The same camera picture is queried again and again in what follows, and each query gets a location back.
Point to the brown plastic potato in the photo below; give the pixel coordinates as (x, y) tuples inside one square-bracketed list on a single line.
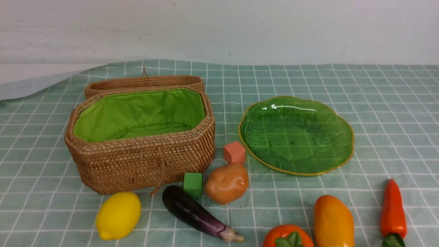
[(227, 183)]

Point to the woven wicker basket green lining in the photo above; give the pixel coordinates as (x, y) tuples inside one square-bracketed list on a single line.
[(131, 139)]

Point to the red orange plastic pepper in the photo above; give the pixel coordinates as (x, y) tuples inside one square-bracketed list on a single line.
[(393, 224)]

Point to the orange plastic persimmon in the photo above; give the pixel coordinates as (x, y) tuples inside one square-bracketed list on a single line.
[(287, 235)]

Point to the woven wicker basket lid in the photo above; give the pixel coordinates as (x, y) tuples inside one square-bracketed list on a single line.
[(144, 80)]

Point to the green checkered tablecloth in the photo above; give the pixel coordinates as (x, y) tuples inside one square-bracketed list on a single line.
[(393, 110)]

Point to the pink foam cube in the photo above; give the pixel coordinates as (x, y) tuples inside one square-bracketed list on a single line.
[(234, 153)]

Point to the green foam cube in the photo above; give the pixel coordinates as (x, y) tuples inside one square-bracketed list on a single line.
[(193, 184)]

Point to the purple plastic eggplant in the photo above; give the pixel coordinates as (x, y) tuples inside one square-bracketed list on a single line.
[(185, 208)]

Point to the yellow plastic lemon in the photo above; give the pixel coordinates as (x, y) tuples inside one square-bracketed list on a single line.
[(118, 216)]

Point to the green glass leaf plate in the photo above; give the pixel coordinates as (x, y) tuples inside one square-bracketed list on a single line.
[(296, 136)]

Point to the orange yellow plastic mango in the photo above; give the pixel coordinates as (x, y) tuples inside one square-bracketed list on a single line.
[(333, 223)]

